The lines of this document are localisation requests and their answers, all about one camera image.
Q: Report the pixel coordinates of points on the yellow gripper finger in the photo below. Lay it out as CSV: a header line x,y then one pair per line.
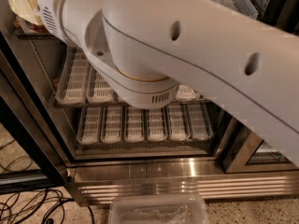
x,y
26,9

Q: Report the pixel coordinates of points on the red coca-cola can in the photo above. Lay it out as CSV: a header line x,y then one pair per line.
x,y
29,27

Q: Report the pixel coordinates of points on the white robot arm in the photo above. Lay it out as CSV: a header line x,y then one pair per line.
x,y
145,48

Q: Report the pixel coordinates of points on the open fridge glass door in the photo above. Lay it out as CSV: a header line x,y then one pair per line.
x,y
21,125

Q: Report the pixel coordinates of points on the clear plastic bin on floor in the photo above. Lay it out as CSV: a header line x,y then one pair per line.
x,y
159,209

